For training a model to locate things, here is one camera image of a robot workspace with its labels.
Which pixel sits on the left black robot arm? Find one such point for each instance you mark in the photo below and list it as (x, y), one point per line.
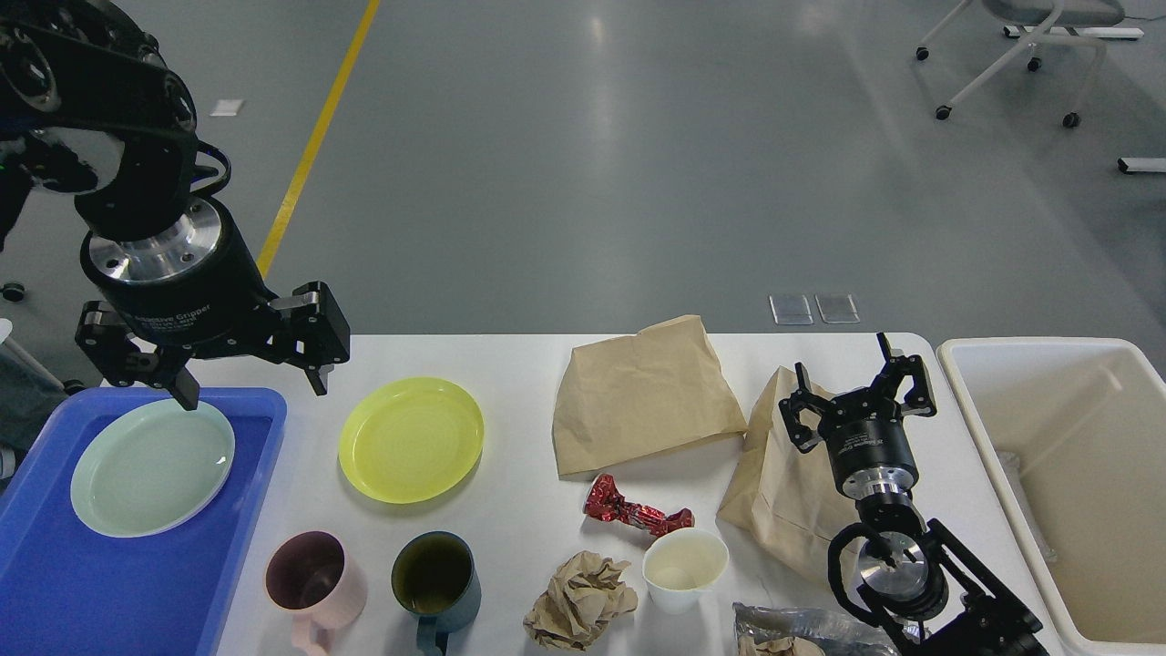
(92, 111)

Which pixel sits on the crumpled brown paper ball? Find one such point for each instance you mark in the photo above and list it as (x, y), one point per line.
(584, 595)

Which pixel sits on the beige plastic bin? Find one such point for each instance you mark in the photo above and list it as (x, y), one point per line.
(1071, 434)

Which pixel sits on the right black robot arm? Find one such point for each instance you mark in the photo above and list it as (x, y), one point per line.
(909, 577)

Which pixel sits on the pale green plate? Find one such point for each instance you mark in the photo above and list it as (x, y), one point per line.
(152, 469)

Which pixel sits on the left clear floor plate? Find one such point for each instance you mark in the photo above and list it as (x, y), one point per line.
(791, 309)

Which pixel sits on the pink mug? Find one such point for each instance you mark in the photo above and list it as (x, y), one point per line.
(313, 578)

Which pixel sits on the blue plastic tray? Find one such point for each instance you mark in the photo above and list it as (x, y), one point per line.
(67, 590)

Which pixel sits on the red foil wrapper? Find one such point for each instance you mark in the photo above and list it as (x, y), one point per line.
(605, 503)

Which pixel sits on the white paper cup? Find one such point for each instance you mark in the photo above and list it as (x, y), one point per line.
(681, 566)

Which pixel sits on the white office chair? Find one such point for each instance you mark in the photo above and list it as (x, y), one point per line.
(1065, 24)

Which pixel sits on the large flat paper bag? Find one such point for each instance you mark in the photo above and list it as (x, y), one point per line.
(654, 392)

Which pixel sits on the dark teal mug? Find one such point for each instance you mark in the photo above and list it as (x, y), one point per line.
(435, 579)

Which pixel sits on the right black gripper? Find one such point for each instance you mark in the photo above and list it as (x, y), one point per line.
(872, 451)

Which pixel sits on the clear plastic bag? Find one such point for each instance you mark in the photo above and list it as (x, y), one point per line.
(804, 631)

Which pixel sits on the paper bag under gripper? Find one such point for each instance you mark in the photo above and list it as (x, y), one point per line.
(785, 499)

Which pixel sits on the white floor rail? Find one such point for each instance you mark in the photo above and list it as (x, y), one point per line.
(1137, 166)

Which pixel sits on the clear floor plate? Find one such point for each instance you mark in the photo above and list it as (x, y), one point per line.
(791, 309)
(837, 308)

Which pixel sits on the right clear floor plate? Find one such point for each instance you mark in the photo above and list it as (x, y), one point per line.
(837, 308)

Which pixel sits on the yellow plastic plate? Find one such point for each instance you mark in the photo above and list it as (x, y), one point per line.
(411, 440)

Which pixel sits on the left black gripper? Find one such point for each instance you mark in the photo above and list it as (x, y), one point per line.
(196, 284)

